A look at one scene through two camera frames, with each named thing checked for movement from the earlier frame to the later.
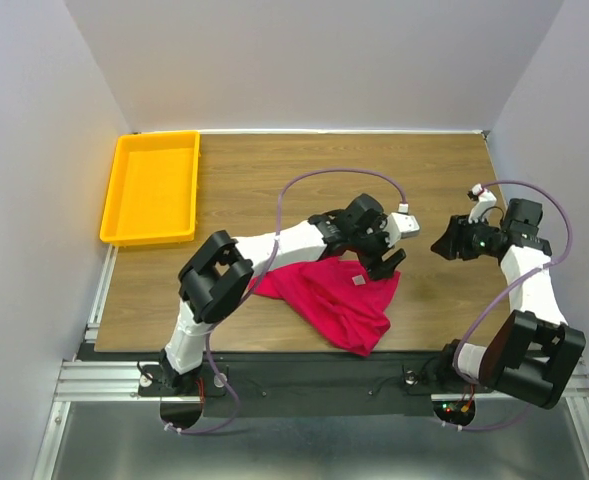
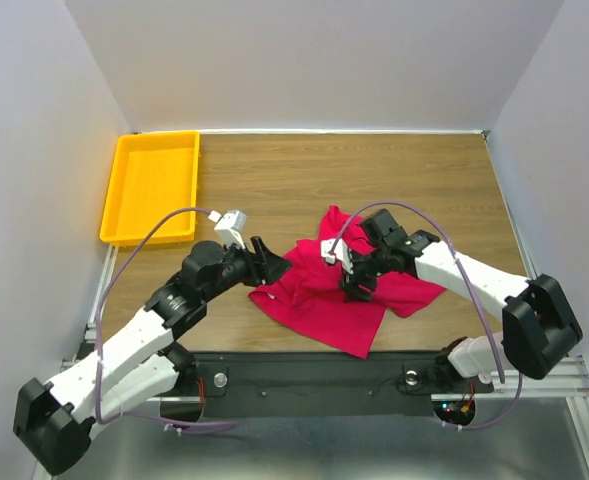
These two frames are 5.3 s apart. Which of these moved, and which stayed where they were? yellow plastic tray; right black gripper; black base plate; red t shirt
Moved: red t shirt; right black gripper
Stayed: yellow plastic tray; black base plate
